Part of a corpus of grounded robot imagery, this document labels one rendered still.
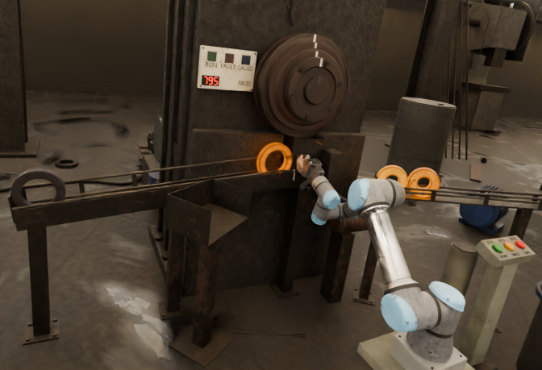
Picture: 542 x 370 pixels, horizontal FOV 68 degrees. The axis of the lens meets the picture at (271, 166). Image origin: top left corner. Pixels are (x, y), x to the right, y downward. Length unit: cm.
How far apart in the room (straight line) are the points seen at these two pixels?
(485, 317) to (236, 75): 153
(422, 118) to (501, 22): 538
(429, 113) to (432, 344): 322
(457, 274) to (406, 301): 74
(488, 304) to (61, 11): 711
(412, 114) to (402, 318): 334
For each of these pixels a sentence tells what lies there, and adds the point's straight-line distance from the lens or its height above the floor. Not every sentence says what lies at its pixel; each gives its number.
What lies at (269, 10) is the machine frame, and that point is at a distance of 194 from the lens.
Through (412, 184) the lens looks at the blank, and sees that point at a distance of 214.
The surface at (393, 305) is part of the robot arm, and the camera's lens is 137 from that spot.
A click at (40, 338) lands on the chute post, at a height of 1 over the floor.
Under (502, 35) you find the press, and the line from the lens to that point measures 968.
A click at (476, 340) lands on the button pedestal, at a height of 15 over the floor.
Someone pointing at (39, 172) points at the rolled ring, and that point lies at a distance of 174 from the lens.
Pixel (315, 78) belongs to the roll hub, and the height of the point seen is 117.
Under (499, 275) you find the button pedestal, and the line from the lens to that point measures 199.
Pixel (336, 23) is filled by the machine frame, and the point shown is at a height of 142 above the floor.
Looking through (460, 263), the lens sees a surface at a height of 46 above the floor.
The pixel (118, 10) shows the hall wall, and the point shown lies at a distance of 774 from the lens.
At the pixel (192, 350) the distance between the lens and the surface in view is 191.
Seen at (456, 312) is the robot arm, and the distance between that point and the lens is 147.
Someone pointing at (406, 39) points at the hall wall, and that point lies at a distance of 1049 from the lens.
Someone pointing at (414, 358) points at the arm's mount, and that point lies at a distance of 155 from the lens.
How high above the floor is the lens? 130
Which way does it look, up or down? 17 degrees down
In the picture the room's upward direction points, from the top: 8 degrees clockwise
